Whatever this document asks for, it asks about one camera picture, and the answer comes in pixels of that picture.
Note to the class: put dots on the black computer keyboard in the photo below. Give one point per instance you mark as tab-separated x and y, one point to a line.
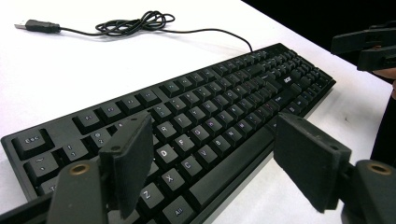
199	124

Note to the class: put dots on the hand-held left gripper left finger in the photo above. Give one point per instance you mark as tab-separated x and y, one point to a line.
129	158

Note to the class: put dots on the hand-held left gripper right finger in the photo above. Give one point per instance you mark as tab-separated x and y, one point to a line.
308	158

